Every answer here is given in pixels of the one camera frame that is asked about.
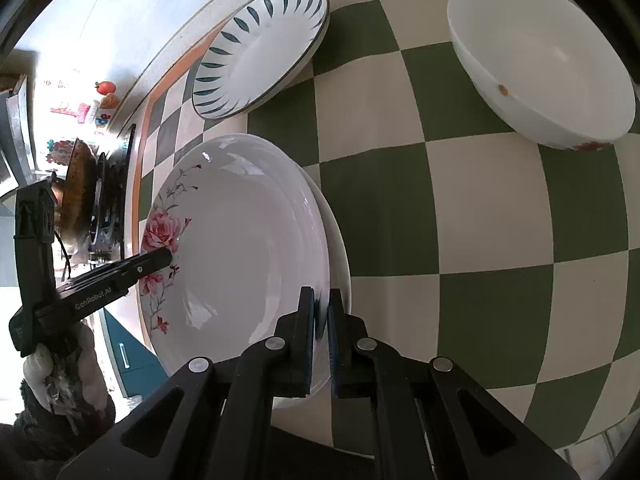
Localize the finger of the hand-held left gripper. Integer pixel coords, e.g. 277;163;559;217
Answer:
106;247;174;289

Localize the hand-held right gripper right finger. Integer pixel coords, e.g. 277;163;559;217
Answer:
327;287;583;480

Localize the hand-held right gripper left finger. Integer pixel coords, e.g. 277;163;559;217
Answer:
55;286;317;480

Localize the plain white plate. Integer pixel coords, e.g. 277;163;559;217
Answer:
272;162;352;409

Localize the white plate with pink flowers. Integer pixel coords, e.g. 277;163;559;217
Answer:
137;133;331;397

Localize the white plate with leaf pattern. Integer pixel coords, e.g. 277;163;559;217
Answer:
191;0;331;121

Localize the white bowl with red flowers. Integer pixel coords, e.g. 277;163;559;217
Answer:
446;0;636;151

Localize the person's left forearm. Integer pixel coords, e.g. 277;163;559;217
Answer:
0;380;118;480

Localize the person's left hand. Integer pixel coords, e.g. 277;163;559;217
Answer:
22;330;116;421

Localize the black gas stove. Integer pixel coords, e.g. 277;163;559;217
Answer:
87;125;137;263

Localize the blue kitchen cabinet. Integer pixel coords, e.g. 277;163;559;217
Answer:
102;307;168;398

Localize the dark wok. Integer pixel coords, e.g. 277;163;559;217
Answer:
52;139;101;246

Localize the green checkered tablecloth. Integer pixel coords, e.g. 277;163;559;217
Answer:
135;0;640;461

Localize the colourful flower sticker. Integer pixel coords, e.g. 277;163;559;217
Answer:
45;140;73;166

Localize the pink wall sticker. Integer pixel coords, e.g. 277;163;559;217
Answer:
50;102;91;123

